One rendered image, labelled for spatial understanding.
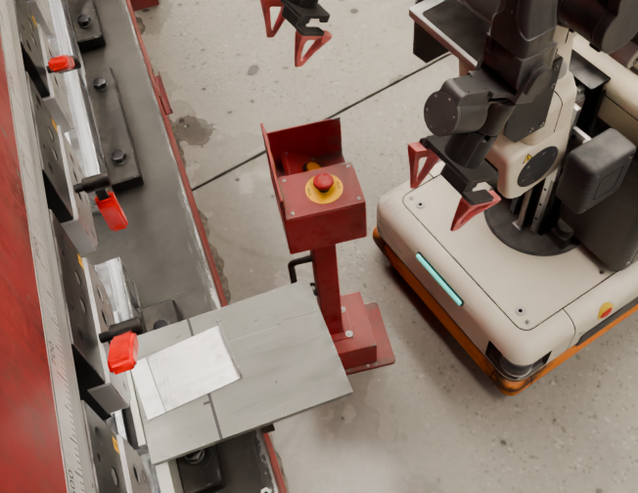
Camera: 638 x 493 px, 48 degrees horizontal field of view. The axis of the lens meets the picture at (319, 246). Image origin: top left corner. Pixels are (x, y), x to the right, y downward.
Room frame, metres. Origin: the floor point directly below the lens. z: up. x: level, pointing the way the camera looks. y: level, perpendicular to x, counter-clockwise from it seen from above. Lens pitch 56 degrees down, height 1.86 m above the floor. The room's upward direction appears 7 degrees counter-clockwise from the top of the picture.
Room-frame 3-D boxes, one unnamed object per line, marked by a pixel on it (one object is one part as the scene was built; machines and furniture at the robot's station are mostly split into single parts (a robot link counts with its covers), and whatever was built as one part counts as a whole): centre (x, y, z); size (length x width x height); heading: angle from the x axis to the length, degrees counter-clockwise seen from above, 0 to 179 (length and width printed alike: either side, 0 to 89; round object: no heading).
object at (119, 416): (0.40, 0.28, 0.99); 0.20 x 0.03 x 0.03; 13
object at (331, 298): (0.89, -0.01, 0.39); 0.05 x 0.05 x 0.54; 7
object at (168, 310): (0.42, 0.23, 0.89); 0.30 x 0.05 x 0.03; 13
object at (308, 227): (0.89, -0.01, 0.75); 0.20 x 0.16 x 0.18; 7
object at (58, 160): (0.54, 0.31, 1.26); 0.15 x 0.09 x 0.17; 13
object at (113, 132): (0.97, 0.36, 0.89); 0.30 x 0.05 x 0.03; 13
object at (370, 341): (0.89, -0.04, 0.06); 0.25 x 0.20 x 0.12; 97
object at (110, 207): (0.53, 0.25, 1.20); 0.04 x 0.02 x 0.10; 103
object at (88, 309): (0.34, 0.26, 1.26); 0.15 x 0.09 x 0.17; 13
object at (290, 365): (0.40, 0.13, 1.00); 0.26 x 0.18 x 0.01; 103
